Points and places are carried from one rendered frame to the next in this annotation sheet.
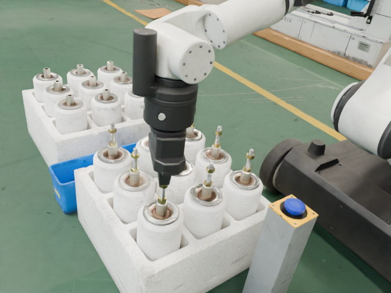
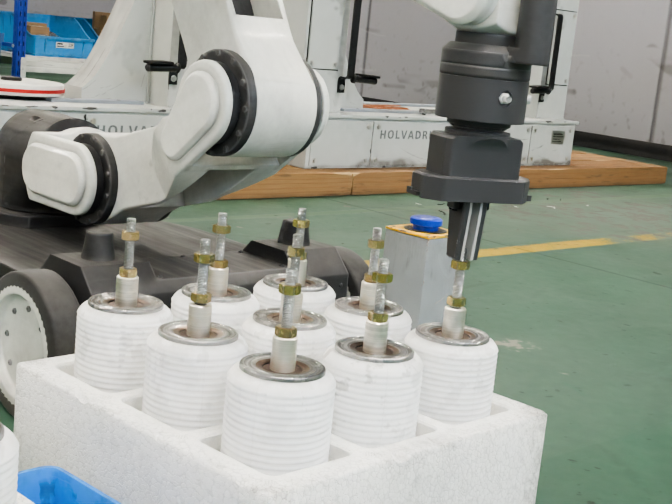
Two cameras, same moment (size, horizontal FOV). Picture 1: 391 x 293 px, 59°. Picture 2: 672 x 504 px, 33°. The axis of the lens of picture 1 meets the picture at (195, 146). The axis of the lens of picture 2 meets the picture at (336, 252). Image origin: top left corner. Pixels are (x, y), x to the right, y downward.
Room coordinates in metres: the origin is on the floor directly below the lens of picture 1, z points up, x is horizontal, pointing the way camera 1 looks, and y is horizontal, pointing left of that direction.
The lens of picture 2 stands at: (0.78, 1.15, 0.54)
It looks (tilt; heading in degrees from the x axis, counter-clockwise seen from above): 11 degrees down; 264
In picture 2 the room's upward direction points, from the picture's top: 6 degrees clockwise
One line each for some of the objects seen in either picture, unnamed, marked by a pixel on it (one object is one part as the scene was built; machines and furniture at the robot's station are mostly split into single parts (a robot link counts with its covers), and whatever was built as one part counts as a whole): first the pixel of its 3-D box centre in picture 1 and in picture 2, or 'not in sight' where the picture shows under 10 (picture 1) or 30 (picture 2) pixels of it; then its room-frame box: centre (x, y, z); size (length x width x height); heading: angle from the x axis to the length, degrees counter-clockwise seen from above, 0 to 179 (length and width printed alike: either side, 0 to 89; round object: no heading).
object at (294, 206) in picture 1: (294, 207); (425, 225); (0.52, -0.21, 0.32); 0.04 x 0.04 x 0.02
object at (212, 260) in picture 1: (172, 215); (275, 469); (0.70, 0.04, 0.09); 0.39 x 0.39 x 0.18; 40
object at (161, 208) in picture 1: (161, 207); (453, 323); (0.53, 0.05, 0.26); 0.02 x 0.02 x 0.03
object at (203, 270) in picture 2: not in sight; (202, 278); (0.79, 0.11, 0.30); 0.01 x 0.01 x 0.08
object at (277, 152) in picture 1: (285, 165); (34, 345); (1.01, -0.32, 0.10); 0.20 x 0.05 x 0.20; 127
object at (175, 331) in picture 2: (153, 144); (198, 334); (0.79, 0.11, 0.25); 0.08 x 0.08 x 0.01
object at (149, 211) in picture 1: (160, 212); (452, 335); (0.53, 0.05, 0.25); 0.08 x 0.08 x 0.01
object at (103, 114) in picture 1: (107, 122); not in sight; (1.03, 0.31, 0.16); 0.10 x 0.10 x 0.18
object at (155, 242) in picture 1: (158, 242); (442, 420); (0.53, 0.05, 0.16); 0.10 x 0.10 x 0.18
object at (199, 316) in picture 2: not in sight; (199, 320); (0.79, 0.11, 0.26); 0.02 x 0.02 x 0.03
